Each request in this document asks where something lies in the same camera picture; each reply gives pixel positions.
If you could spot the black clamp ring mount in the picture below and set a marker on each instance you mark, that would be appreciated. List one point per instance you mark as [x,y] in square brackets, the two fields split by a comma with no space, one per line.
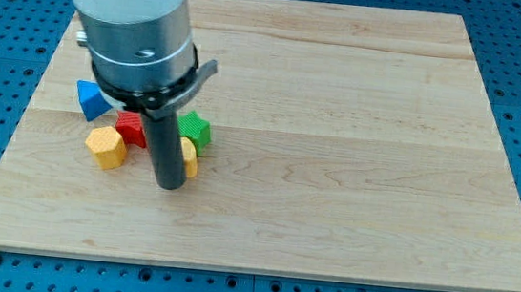
[160,102]

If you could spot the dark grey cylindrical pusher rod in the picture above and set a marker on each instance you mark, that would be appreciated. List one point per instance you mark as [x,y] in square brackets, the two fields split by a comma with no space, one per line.
[163,143]

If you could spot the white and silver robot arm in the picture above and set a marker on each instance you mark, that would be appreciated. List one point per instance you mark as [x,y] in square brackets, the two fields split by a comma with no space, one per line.
[145,61]

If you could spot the wooden board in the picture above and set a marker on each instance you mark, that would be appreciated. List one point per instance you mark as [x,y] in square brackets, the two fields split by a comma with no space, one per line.
[348,144]

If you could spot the green star block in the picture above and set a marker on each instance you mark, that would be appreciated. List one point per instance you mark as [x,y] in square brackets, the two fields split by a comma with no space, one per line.
[197,129]

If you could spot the yellow rounded block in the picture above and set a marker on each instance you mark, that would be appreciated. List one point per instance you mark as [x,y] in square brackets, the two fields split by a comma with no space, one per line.
[189,157]

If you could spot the red star block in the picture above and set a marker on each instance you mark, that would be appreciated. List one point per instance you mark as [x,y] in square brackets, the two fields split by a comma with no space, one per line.
[129,125]

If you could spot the yellow hexagon block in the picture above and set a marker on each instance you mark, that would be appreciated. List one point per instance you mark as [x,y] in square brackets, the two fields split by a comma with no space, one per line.
[107,147]

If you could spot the blue triangular block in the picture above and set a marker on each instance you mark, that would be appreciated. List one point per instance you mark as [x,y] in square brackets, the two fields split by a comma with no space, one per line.
[91,101]

